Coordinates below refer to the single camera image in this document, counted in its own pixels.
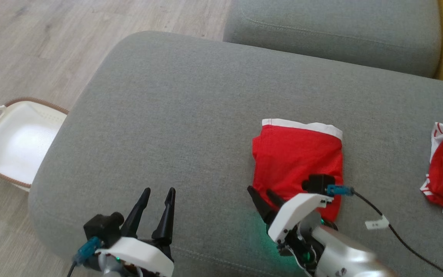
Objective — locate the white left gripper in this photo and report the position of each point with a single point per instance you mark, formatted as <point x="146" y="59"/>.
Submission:
<point x="140" y="252"/>

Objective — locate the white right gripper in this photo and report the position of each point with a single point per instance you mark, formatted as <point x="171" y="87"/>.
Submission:
<point x="294" y="213"/>

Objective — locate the red shorts with white stripe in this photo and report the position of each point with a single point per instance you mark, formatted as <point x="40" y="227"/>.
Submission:
<point x="294" y="161"/>

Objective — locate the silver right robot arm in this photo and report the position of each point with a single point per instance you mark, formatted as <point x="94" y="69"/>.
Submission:
<point x="340" y="254"/>

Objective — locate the grey sofa seat cushion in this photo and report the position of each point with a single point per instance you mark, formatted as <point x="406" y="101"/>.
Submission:
<point x="190" y="115"/>

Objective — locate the white laundry basket brown rim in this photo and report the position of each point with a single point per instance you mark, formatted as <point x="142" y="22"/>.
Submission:
<point x="17" y="142"/>

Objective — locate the grey sofa back cushion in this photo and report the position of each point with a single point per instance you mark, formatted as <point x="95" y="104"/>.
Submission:
<point x="333" y="30"/>

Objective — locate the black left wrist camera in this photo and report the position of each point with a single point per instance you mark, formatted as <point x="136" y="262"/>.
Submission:
<point x="102" y="229"/>

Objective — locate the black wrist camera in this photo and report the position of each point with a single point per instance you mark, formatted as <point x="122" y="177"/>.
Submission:
<point x="317" y="184"/>
<point x="102" y="229"/>

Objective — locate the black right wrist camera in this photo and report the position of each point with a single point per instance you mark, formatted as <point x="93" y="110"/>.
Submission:
<point x="317" y="184"/>

